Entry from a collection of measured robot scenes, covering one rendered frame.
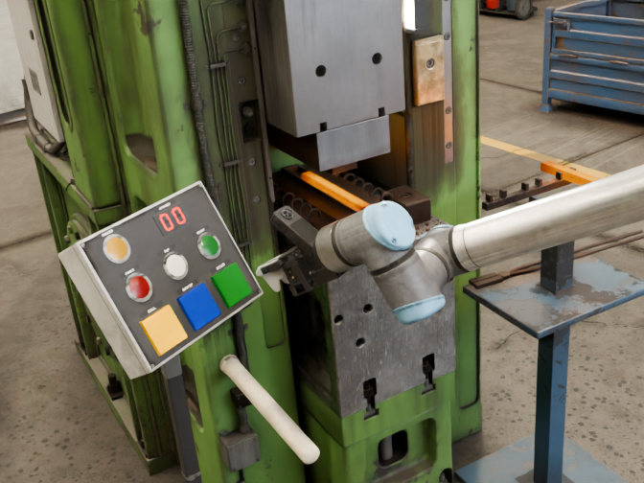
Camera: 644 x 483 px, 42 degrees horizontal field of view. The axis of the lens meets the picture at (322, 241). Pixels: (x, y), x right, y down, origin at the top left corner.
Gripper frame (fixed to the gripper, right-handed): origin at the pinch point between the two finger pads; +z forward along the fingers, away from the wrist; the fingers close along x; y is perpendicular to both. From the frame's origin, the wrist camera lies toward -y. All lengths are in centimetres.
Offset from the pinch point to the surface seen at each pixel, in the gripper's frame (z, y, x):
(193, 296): 9.8, -1.6, -10.4
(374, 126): -5, -14, 50
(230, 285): 9.8, 0.7, -0.7
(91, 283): 12.9, -13.7, -26.9
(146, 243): 10.6, -15.2, -13.4
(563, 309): -15, 50, 70
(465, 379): 41, 72, 90
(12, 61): 449, -191, 276
